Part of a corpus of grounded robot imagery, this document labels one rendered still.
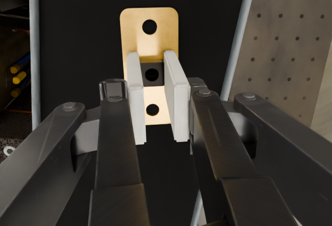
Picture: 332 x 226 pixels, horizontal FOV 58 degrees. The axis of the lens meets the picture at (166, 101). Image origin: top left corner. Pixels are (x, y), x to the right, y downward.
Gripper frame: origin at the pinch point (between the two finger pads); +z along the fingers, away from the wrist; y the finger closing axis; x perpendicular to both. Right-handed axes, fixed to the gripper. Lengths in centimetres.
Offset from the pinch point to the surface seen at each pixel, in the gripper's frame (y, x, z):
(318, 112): 94, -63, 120
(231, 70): 5.7, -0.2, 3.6
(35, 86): -7.9, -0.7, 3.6
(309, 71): 41, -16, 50
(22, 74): -14.2, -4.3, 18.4
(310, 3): 38, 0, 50
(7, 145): -13.8, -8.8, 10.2
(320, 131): 97, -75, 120
